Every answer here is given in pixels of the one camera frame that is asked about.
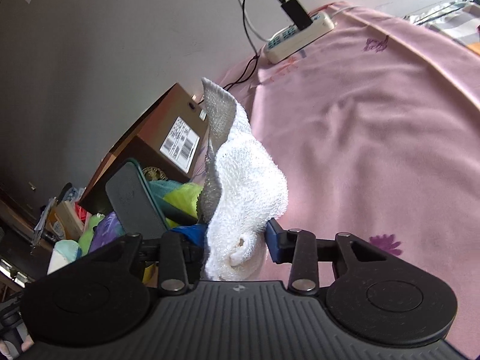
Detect white power strip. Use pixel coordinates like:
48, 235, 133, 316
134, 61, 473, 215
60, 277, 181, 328
263, 11, 335, 64

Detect green frog plush toy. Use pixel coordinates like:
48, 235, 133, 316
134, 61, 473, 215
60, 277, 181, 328
78, 214, 105, 256

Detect brown cardboard box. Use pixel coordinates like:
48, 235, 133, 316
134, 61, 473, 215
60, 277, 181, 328
79, 84, 208, 215

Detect black phone on mount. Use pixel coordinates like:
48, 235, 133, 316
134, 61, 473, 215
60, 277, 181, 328
105, 158, 168, 240

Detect black charger plug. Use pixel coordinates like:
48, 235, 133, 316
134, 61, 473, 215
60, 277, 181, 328
278, 0, 312, 31

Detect white knitted towel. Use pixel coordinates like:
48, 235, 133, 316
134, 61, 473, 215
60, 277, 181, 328
198, 79, 288, 281

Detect yellow-green mesh bath sponge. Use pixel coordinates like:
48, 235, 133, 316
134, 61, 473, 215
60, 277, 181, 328
163, 183, 203, 226

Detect teal mesh bath sponge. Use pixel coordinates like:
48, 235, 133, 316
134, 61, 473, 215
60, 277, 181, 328
148, 180, 182, 200

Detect purple tissue pack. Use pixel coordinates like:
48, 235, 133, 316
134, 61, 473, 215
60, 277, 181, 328
89, 211, 125, 253

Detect black charger cable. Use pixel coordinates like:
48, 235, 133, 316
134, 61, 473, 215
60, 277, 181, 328
196, 0, 286, 104

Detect white shipping label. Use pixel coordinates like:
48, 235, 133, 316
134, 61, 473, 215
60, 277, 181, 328
160, 117, 200, 173

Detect pink floral bed sheet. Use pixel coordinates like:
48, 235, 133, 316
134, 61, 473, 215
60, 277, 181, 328
232, 2, 479, 358

